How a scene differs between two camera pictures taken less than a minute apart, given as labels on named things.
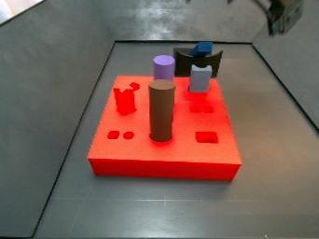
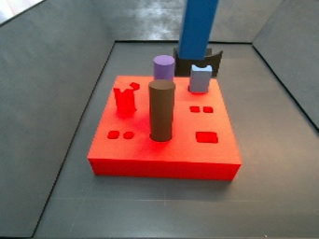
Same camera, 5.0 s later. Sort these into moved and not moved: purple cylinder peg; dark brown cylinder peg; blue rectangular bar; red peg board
Moved: blue rectangular bar
Not moved: red peg board; purple cylinder peg; dark brown cylinder peg
